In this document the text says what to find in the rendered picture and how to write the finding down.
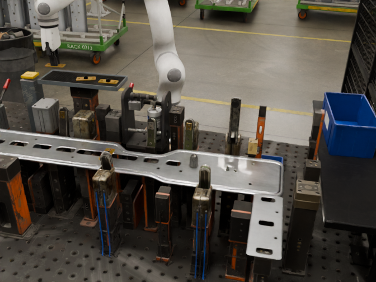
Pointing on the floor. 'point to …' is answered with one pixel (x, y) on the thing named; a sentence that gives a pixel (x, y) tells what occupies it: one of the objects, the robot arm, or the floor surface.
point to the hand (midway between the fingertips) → (54, 60)
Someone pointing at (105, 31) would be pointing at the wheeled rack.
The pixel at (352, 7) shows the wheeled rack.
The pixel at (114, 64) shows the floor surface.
